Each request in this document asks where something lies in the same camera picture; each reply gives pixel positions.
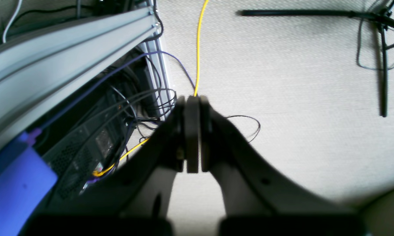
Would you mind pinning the blue purple box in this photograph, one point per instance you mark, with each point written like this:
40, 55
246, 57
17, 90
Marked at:
25, 179

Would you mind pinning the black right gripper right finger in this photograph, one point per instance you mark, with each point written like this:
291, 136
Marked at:
258, 199

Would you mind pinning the black computer case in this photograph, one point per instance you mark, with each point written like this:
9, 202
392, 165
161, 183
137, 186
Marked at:
84, 145

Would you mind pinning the grey metal frame base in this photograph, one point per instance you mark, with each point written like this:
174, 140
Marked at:
40, 69

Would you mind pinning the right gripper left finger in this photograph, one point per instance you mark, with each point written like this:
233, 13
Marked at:
131, 202

